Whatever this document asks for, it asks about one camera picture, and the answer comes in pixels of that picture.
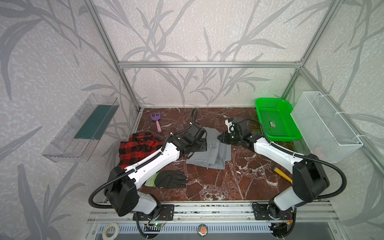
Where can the grey long sleeve shirt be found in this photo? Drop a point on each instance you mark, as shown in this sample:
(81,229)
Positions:
(216,155)

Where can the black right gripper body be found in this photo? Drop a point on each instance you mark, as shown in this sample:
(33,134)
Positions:
(225,137)

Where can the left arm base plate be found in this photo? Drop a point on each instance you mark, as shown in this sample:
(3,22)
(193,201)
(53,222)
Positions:
(163,213)

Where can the red black plaid shirt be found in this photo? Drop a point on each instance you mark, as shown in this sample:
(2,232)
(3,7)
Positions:
(138,147)

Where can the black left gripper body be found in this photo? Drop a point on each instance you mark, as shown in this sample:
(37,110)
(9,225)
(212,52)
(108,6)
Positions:
(201,143)

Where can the green plastic basket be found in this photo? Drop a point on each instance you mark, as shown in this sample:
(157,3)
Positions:
(278,111)

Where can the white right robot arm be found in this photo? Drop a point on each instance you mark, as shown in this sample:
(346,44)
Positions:
(309,179)

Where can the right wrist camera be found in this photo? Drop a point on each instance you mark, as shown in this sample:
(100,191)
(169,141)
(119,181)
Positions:
(230,125)

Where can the yellow toy shovel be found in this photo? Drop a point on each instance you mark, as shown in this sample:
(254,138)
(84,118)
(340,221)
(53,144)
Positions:
(283,175)

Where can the white tape roll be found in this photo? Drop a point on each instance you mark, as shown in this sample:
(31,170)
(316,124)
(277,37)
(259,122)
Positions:
(111,231)

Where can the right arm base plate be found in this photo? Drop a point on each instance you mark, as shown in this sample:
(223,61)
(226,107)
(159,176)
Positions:
(261,211)

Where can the white wire mesh basket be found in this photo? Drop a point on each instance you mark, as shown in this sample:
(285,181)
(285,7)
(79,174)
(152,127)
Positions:
(323,128)

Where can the round red emblem button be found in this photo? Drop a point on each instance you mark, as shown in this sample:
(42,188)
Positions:
(202,230)

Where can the aluminium frame rails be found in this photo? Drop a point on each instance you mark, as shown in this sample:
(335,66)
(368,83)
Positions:
(229,53)

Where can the black green work glove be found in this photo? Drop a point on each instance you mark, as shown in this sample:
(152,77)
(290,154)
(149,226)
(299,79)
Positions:
(167,180)

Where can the purple pink toy rake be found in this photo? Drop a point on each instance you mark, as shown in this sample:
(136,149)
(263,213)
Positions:
(156,117)

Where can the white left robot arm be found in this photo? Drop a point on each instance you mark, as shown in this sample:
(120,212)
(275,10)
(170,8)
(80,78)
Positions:
(121,191)

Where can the clear plastic wall shelf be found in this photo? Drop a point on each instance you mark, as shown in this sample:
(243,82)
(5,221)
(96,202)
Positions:
(78,139)

